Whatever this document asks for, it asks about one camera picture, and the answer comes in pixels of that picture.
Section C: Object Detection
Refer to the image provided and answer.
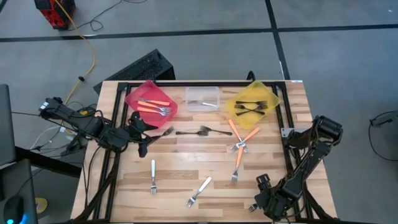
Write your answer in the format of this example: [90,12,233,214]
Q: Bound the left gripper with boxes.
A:
[102,111,158,158]

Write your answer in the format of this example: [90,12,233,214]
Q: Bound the grey monitor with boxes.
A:
[0,83,16,167]

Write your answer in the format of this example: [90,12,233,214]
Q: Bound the red black case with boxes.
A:
[33,0,76,30]

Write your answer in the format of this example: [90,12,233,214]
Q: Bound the white utensil handle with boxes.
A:
[150,159,157,195]

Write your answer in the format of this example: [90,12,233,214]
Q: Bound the orange-handled silver fork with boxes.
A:
[136,101,172,113]
[228,119,250,154]
[138,98,171,106]
[136,106,171,116]
[230,126,261,153]
[231,146,244,185]

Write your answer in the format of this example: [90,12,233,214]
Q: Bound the black floor cable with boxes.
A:
[67,0,149,32]

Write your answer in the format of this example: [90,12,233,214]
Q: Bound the yellow plastic bin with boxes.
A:
[226,80,280,130]

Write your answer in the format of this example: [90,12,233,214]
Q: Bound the pink plastic bin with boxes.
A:
[124,80,178,129]

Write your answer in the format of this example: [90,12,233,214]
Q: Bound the black desk leg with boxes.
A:
[14,145,83,179]

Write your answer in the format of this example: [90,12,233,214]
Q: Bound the silver corner bracket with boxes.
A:
[280,126,295,138]

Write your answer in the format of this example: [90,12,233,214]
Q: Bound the yellow floor cable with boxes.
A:
[53,0,96,106]

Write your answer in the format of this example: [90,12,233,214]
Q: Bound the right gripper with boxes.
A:
[254,174,295,220]

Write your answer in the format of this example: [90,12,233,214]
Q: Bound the clear plastic bin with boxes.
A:
[185,86,221,112]

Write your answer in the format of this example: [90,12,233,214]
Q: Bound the dark grey desk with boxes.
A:
[0,158,39,224]

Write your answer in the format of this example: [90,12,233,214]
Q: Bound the yellow floor marker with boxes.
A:
[35,197,49,215]

